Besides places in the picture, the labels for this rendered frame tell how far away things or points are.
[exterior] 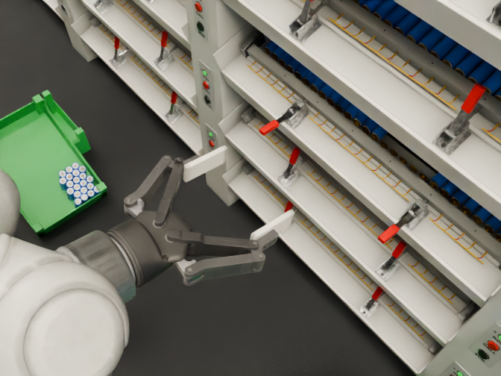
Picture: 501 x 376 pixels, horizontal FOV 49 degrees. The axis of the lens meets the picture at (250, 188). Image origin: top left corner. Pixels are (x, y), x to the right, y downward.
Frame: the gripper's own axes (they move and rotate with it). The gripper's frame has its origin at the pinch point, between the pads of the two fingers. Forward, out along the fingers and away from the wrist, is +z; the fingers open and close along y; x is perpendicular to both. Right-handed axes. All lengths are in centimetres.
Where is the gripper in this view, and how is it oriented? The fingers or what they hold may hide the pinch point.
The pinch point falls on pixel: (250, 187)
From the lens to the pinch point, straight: 74.4
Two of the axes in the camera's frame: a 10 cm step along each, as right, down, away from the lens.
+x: 1.6, -6.5, -7.4
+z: 7.4, -4.2, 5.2
